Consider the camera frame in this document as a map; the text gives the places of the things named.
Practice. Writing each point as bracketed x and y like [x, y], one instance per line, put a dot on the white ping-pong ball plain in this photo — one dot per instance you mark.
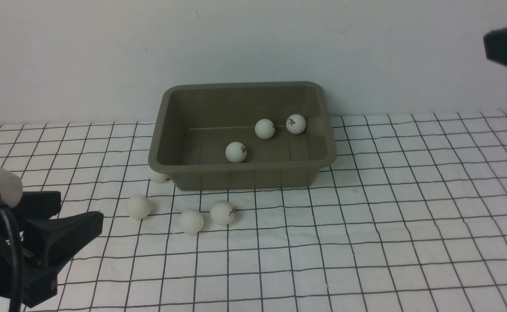
[191, 221]

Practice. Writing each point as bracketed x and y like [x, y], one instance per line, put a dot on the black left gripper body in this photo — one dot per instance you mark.
[39, 285]

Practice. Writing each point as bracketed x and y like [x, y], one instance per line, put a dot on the white ping-pong ball with logo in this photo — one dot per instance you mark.
[222, 213]

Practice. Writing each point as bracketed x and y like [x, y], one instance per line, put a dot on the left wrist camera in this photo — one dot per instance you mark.
[11, 187]

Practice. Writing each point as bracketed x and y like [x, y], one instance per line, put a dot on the white ball behind bin left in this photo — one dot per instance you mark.
[157, 177]

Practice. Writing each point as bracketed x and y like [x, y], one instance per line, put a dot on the olive green plastic bin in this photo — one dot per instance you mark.
[196, 122]

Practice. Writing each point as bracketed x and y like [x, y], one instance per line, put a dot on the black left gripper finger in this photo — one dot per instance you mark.
[51, 244]

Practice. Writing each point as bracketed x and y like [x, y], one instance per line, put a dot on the white black-grid tablecloth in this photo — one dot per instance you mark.
[411, 217]

